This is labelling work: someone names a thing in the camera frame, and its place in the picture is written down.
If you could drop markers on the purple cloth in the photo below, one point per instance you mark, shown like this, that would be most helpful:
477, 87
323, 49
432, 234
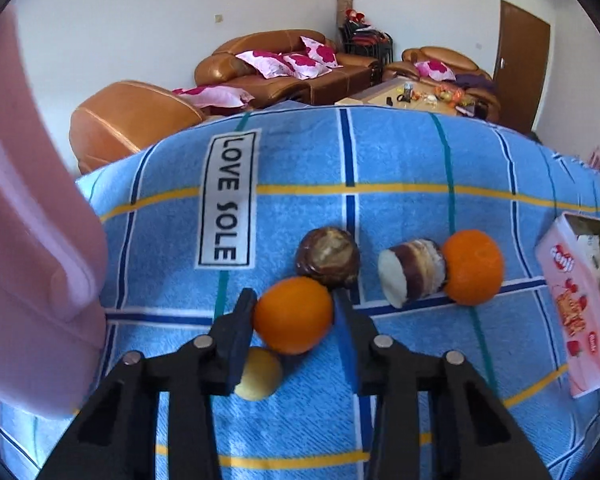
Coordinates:
475, 82

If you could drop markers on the pink cardboard box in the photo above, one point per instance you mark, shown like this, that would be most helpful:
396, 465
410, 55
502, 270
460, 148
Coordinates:
570, 310

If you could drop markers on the brown round chestnut pastry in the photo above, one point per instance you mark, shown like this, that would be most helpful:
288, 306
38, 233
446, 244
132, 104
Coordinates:
327, 257

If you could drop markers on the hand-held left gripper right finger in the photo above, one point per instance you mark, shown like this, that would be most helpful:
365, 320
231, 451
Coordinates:
347, 355

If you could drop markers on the brown leather armchair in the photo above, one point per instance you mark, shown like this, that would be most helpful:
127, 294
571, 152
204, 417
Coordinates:
130, 115
440, 54

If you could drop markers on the pink carton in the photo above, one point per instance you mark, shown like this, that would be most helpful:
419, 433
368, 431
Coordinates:
597, 157

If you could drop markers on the pile of snacks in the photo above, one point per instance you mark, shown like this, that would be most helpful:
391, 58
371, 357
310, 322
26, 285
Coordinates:
450, 94

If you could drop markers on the brown wooden door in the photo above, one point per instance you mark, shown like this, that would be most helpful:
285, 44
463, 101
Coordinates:
522, 65

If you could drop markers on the longan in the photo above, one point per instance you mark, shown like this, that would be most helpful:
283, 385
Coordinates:
260, 375

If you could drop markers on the metal can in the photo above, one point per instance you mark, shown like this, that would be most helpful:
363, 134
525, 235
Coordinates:
407, 91

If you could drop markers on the stacked black chairs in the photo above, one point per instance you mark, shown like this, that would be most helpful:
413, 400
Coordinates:
367, 42

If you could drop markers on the brown leather sofa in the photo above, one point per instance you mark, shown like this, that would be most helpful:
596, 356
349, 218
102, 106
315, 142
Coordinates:
340, 80

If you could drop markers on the blue plaid blanket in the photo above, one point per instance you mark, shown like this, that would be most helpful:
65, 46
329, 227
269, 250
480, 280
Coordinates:
300, 170

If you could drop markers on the orange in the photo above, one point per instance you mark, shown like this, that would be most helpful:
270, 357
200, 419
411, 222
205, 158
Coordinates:
472, 267
292, 315

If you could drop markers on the red plush toy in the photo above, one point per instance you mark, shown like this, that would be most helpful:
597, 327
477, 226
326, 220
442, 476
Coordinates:
355, 16

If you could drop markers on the pink electric kettle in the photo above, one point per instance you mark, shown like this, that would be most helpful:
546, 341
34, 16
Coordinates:
25, 235

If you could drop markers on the wooden coffee table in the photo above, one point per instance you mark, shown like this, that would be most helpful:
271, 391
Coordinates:
375, 97

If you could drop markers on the tall patterned vase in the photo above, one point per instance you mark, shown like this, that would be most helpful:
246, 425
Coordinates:
344, 10

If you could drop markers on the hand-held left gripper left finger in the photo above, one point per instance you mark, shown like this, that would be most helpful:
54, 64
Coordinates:
241, 350

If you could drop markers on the pink floral pillow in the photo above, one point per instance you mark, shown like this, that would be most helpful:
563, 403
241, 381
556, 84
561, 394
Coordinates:
435, 69
307, 67
215, 96
321, 51
262, 63

